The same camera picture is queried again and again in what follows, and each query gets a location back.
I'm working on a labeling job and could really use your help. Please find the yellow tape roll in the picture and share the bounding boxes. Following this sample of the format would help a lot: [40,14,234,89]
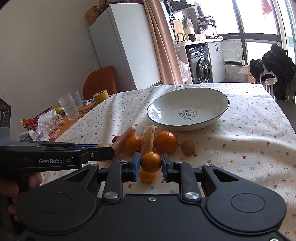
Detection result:
[93,90,109,105]

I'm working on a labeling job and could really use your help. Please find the brown longan fruit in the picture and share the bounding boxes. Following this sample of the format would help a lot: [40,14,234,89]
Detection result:
[181,140,195,155]

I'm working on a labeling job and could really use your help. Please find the red basket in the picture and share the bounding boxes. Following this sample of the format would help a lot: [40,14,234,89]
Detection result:
[21,108,52,131]

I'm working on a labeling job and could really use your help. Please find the black clothes on chair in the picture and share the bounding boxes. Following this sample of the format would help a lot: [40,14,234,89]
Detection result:
[249,44,295,101]

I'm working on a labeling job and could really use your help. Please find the large orange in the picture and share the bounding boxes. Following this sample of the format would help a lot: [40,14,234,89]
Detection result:
[154,131,178,154]

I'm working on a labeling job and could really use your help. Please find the grey washing machine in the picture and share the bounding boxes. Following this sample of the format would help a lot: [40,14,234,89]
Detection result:
[186,44,213,84]

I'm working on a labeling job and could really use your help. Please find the medium orange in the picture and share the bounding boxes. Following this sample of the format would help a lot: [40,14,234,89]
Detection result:
[124,135,142,155]

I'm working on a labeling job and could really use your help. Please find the floral white tablecloth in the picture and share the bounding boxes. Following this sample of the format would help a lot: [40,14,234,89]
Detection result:
[58,83,295,240]

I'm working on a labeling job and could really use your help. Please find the orange cat placemat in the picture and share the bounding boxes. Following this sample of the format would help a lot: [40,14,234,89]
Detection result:
[55,101,96,137]

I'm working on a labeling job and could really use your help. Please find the small mandarin orange below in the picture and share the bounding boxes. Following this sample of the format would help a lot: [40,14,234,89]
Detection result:
[138,169,157,183]

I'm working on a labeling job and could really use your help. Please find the pink curtain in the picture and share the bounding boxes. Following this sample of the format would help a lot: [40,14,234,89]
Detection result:
[143,0,183,85]

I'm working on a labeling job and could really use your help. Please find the peeled pomelo segment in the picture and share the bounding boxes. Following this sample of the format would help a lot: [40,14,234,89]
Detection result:
[111,126,136,157]
[140,125,157,157]

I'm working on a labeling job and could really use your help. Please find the clear drinking glass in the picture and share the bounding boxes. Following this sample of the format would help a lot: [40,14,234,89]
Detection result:
[58,93,79,121]

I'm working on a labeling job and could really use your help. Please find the person's left hand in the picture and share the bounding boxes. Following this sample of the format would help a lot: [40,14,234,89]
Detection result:
[1,172,43,222]

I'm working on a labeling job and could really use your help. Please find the small red fruit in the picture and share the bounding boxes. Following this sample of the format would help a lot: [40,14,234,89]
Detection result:
[112,136,120,143]

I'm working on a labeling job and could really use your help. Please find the white bowl with dark rim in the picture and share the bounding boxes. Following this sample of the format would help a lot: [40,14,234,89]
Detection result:
[147,87,230,132]

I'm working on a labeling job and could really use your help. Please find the black kitchen shelf rack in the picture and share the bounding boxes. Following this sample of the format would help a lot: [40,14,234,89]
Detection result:
[198,16,218,39]

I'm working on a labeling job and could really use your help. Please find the crumpled plastic wrap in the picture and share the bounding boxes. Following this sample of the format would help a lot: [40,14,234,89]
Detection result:
[35,109,65,142]

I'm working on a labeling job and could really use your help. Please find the white refrigerator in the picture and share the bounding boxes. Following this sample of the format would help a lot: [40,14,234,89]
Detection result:
[89,3,162,92]

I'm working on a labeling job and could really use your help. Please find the white kitchen cabinet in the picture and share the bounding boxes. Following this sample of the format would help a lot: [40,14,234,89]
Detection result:
[207,41,226,83]

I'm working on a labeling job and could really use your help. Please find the orange chair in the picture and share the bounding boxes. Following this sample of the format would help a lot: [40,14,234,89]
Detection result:
[82,66,117,100]

